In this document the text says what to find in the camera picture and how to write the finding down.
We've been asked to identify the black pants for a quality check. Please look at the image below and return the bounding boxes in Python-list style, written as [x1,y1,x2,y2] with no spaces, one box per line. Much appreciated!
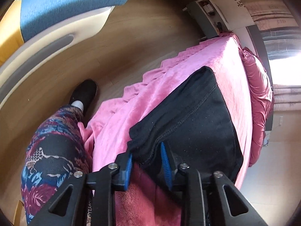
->
[128,66,243,184]

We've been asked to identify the pink bed sheet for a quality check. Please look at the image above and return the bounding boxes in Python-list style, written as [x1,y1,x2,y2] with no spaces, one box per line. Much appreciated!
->
[79,33,252,188]

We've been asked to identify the floral patterned trouser leg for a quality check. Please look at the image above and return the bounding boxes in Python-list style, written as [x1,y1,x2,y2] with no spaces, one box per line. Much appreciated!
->
[21,102,92,223]

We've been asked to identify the blue and white sofa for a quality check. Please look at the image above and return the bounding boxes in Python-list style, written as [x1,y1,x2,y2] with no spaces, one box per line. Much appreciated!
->
[1,0,128,104]

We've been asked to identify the beige curtain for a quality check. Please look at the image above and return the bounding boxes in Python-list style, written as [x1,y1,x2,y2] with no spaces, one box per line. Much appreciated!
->
[242,0,300,111]

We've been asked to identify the dark pink quilt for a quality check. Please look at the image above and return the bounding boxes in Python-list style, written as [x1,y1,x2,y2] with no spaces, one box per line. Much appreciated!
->
[240,47,274,167]

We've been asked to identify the white nightstand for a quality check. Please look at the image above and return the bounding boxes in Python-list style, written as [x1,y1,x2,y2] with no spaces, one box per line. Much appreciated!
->
[184,0,232,39]

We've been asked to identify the dark headboard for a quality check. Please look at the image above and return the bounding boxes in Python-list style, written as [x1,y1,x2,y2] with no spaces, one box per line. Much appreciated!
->
[246,24,274,132]

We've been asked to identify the black shoe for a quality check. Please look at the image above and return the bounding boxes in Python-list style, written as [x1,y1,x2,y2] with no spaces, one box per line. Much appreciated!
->
[68,79,98,116]

